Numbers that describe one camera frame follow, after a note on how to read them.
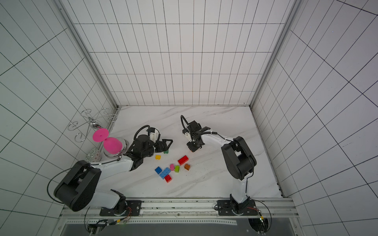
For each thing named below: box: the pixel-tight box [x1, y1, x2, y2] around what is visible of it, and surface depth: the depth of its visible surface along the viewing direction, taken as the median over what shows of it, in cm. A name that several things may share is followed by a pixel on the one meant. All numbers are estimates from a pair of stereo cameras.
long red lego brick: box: [177, 154, 189, 166], surface depth 90 cm
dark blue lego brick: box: [154, 166, 163, 175], surface depth 87 cm
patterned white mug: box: [84, 148, 102, 163], surface depth 93 cm
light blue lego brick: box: [159, 167, 171, 180], surface depth 85 cm
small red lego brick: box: [164, 174, 173, 183], surface depth 83 cm
